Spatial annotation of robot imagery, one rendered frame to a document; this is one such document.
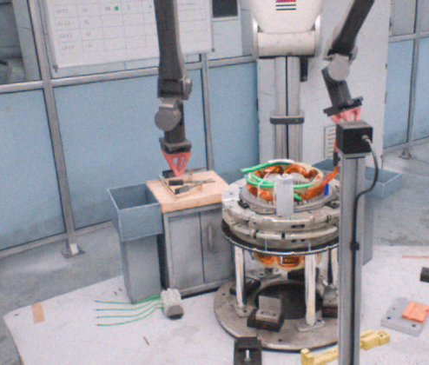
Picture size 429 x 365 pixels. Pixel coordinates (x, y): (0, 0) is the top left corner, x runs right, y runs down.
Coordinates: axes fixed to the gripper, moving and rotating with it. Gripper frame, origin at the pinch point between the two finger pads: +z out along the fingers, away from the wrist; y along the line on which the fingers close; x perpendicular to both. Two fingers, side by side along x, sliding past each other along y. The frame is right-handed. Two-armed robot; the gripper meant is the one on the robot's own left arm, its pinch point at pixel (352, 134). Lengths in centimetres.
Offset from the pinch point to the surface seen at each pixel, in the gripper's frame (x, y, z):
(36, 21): -1, -190, -106
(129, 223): -60, -24, 3
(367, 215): 1.0, -5.1, 23.7
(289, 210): -39.1, 11.4, 10.8
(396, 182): 4.2, 5.7, 16.5
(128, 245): -60, -29, 9
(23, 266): -35, -249, 18
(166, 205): -52, -19, 2
